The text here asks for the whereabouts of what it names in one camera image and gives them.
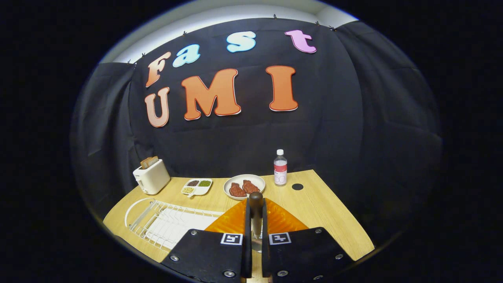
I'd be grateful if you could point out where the wooden-handled metal spoon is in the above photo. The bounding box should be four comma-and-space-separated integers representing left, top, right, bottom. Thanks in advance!
249, 192, 264, 253

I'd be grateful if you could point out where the white wire dish rack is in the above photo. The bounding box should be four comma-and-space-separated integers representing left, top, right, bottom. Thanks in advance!
125, 198, 224, 251

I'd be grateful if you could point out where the white toaster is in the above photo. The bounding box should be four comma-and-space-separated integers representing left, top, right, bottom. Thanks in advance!
133, 159, 171, 195

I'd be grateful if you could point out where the white plate with meat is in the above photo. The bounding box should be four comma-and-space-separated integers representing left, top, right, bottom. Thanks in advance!
223, 174, 266, 201

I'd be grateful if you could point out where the clear plastic water bottle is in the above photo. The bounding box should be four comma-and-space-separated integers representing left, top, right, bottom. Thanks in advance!
274, 149, 288, 186

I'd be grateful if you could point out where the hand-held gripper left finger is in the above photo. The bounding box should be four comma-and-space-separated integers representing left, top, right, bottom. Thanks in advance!
161, 198, 252, 283

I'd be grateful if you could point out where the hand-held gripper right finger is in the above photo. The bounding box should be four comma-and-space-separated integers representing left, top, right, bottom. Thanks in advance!
261, 198, 354, 281

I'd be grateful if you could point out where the white divided condiment dish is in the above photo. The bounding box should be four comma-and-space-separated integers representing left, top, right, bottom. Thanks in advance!
181, 178, 213, 198

